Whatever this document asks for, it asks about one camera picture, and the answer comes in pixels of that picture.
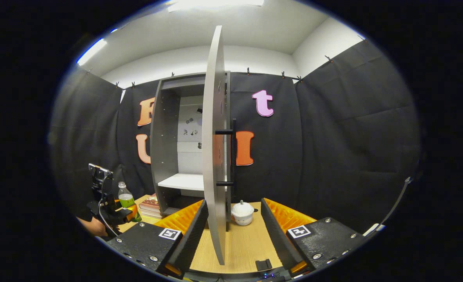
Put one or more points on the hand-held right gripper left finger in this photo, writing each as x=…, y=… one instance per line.
x=190, y=243

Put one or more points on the white lidded ceramic jar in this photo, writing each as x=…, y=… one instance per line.
x=242, y=213

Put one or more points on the black backdrop cloth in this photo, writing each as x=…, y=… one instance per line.
x=333, y=137

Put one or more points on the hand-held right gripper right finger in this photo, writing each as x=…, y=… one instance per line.
x=280, y=239

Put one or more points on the brown cover book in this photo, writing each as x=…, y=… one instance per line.
x=150, y=201

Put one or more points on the white cabinet shelf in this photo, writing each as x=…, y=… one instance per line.
x=182, y=182

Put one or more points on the clear bottle with green label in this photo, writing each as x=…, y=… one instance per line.
x=126, y=199

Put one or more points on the grey cabinet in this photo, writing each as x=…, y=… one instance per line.
x=164, y=137

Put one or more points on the beige cabinet door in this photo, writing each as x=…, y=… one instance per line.
x=211, y=156

